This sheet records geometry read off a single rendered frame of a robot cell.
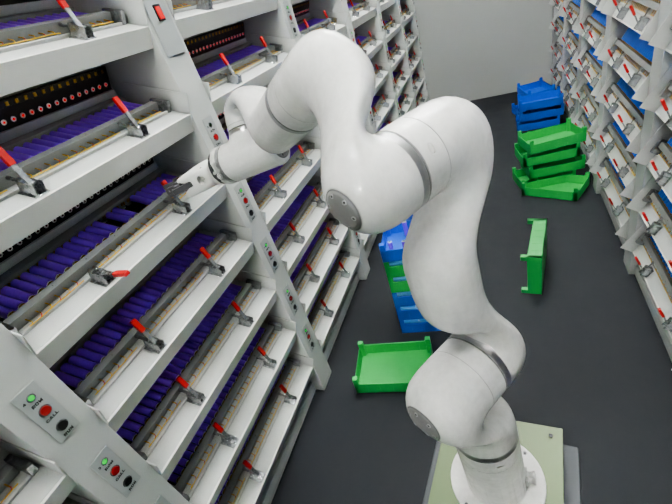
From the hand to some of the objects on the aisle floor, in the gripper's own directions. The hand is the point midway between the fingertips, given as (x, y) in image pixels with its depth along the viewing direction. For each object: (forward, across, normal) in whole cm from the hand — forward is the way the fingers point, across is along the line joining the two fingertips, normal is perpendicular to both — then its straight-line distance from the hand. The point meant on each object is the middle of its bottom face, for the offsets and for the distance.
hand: (177, 185), depth 93 cm
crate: (-22, -61, +108) cm, 126 cm away
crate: (-10, -29, +106) cm, 110 cm away
